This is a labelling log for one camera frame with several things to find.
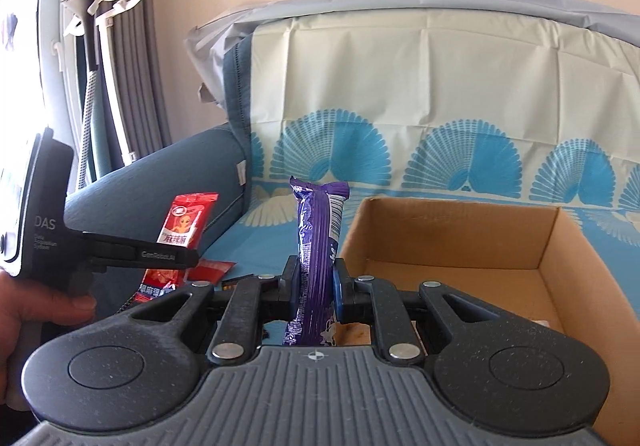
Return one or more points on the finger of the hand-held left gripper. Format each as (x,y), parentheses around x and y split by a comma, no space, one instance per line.
(150,253)

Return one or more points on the grey curtain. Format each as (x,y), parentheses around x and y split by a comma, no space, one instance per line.
(127,85)

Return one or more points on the purple candy bar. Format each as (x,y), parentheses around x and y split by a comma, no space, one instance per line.
(312,251)

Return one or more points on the person's left hand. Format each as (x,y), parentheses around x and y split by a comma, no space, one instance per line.
(30,321)

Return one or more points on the garment steamer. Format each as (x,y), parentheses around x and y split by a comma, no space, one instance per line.
(90,45)

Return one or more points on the blue fabric sofa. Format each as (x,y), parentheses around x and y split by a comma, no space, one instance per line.
(150,186)

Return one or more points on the blue and white printed sheet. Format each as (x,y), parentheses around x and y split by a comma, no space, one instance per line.
(400,75)

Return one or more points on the window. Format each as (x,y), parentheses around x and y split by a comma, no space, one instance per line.
(25,50)

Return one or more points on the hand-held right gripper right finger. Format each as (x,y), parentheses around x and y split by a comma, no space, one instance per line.
(339,296)

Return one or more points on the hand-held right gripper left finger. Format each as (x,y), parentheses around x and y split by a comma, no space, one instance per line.
(287,286)

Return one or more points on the cardboard box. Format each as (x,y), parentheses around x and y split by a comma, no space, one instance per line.
(450,236)

